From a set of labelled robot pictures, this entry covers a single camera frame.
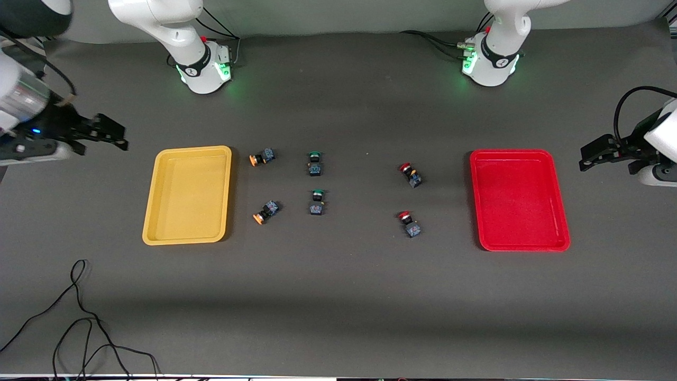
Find red plastic tray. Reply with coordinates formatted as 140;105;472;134
470;149;571;252

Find black arm base cables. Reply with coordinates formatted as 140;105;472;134
193;8;242;67
400;12;496;60

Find red push button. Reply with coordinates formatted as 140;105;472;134
397;211;422;238
399;162;423;188

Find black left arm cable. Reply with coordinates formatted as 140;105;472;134
614;86;677;143

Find thin black loose cable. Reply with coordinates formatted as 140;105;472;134
0;259;161;381

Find yellow plastic tray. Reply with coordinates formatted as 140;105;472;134
142;146;233;246

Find black left arm base cables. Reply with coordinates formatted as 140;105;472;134
400;12;496;60

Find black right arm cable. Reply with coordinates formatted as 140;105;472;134
0;36;78;97

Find dark grey table cloth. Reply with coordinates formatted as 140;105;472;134
0;19;677;379

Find black right arm base cables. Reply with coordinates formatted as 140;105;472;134
193;8;242;67

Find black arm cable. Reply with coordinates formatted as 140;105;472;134
0;36;78;97
614;86;677;143

